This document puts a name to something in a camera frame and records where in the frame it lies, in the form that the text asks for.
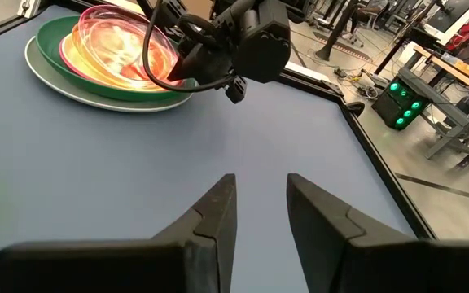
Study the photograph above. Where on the large pale grey plate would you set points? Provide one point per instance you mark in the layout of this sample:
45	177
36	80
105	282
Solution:
55	87

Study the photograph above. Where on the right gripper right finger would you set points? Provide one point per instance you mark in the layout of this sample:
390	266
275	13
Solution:
381	268

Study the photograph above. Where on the dark green plastic plate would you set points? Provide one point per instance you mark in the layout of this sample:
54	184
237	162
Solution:
49	45

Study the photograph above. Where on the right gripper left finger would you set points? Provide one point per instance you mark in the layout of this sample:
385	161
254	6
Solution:
137	268

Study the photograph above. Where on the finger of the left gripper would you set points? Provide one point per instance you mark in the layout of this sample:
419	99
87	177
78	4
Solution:
185	73
189	53

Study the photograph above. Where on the aluminium frame extrusion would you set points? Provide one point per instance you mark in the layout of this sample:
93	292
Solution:
29	7

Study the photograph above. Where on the person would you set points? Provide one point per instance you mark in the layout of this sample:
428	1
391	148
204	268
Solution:
371	5

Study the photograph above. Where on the pale orange bowl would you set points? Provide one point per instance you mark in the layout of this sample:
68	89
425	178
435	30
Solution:
80	65

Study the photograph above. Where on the black pedestal stand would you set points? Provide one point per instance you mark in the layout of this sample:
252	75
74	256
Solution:
336	36

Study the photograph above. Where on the orange translucent plastic plate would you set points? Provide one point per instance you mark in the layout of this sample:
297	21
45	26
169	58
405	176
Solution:
137	74

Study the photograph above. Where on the computer tower green lights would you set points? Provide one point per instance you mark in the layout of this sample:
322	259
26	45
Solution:
393	106

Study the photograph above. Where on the pink translucent plastic plate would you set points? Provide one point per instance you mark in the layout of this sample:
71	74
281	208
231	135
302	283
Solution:
96	16

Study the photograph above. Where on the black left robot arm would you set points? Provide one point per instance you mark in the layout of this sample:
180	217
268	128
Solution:
263	40

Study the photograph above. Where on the wooden top workbench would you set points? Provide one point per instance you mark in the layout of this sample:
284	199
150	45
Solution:
450	70

